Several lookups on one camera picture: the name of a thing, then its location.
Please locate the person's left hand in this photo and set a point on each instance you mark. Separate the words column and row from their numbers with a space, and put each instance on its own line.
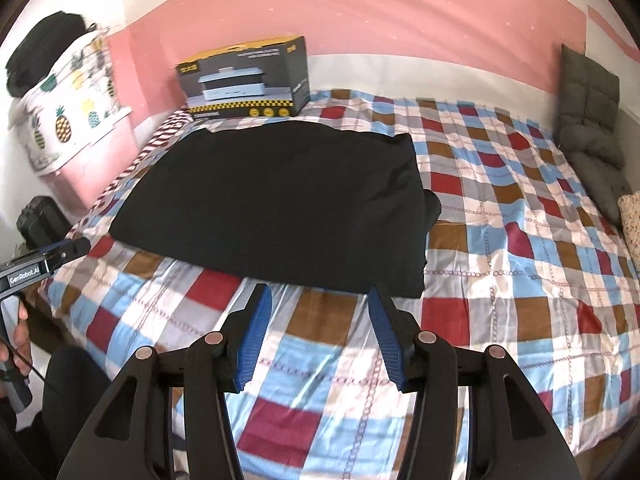
column 21, row 335

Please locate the black cloth bundle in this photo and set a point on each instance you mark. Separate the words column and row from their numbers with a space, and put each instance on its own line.
column 40, row 45

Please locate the black garment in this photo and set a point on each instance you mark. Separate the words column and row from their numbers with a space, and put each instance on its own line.
column 270, row 200

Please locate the beige patterned pillow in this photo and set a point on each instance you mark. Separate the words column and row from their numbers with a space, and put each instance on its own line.
column 631, row 220

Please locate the grey quilted cushion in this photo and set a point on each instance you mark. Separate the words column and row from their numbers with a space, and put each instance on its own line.
column 590, row 110

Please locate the checkered bed sheet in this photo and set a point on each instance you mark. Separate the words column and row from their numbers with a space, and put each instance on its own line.
column 500, row 240

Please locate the pineapple print cover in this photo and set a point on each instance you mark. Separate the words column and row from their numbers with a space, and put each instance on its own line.
column 65, row 110

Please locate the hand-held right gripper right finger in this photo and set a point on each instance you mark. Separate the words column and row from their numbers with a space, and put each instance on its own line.
column 385, row 332

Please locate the person's black pants leg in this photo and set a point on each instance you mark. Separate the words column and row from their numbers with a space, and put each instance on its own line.
column 70, row 410

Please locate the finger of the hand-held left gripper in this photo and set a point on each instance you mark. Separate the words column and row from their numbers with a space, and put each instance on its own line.
column 67, row 250

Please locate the black yellow appliance box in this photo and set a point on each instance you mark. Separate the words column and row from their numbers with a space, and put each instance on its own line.
column 240, row 77

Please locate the red white striped cloth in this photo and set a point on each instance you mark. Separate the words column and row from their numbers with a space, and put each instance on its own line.
column 165, row 127

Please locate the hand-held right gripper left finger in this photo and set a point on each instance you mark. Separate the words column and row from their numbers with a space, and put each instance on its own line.
column 255, row 330

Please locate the black bag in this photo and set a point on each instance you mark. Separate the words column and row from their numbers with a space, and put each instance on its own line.
column 42, row 220

